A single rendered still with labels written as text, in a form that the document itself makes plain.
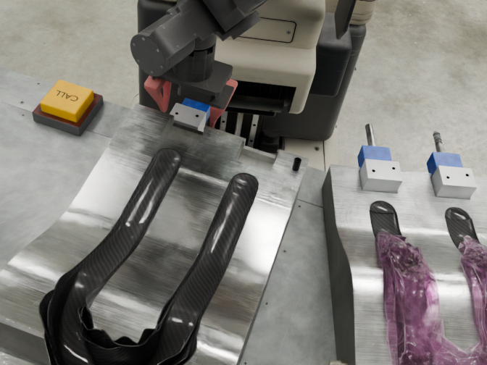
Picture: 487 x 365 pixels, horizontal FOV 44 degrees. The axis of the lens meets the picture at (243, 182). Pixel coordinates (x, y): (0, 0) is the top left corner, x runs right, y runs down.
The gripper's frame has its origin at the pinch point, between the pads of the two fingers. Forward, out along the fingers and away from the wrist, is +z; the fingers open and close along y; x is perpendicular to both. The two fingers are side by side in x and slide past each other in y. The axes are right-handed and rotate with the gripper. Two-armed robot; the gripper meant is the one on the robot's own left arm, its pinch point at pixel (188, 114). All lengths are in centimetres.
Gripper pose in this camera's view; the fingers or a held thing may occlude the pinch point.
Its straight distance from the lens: 93.0
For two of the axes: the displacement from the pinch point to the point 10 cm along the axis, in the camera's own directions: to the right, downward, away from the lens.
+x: 3.0, -7.1, 6.3
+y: 9.4, 3.1, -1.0
